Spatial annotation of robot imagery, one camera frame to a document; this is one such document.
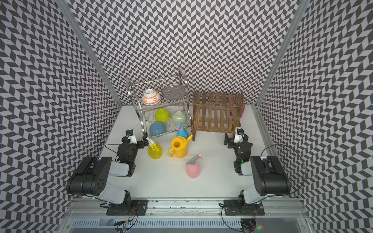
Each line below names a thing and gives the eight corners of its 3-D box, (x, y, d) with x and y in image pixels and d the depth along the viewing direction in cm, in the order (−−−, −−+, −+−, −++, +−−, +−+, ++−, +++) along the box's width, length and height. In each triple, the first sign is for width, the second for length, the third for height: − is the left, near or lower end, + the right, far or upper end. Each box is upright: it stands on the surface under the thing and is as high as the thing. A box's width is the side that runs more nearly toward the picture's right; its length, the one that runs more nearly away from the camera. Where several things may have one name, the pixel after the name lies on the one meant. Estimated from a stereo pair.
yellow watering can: (171, 156, 91) (168, 148, 83) (176, 140, 99) (174, 131, 91) (186, 160, 90) (185, 152, 82) (190, 143, 98) (190, 134, 89)
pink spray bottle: (190, 181, 83) (189, 168, 68) (186, 172, 86) (185, 159, 71) (203, 174, 85) (205, 161, 70) (199, 167, 88) (201, 153, 73)
